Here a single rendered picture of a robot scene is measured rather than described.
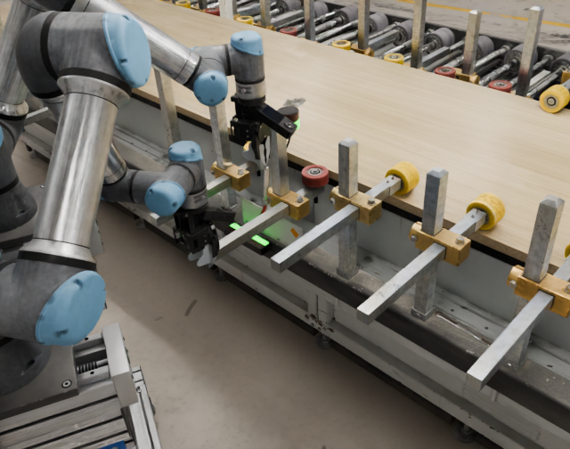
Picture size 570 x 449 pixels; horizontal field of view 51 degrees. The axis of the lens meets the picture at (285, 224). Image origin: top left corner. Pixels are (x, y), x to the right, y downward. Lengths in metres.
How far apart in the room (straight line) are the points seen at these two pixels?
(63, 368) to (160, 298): 1.68
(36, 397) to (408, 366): 1.41
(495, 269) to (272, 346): 1.11
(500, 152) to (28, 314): 1.43
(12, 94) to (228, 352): 1.38
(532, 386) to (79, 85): 1.14
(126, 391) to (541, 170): 1.28
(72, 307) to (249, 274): 1.69
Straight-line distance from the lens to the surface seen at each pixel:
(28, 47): 1.10
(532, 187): 1.79
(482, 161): 1.88
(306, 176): 1.76
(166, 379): 2.45
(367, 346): 2.26
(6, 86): 1.53
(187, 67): 1.33
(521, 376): 1.53
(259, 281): 2.53
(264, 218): 1.67
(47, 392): 1.11
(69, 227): 0.97
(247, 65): 1.47
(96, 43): 1.02
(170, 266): 2.95
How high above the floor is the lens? 1.83
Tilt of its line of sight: 36 degrees down
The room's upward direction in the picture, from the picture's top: 4 degrees counter-clockwise
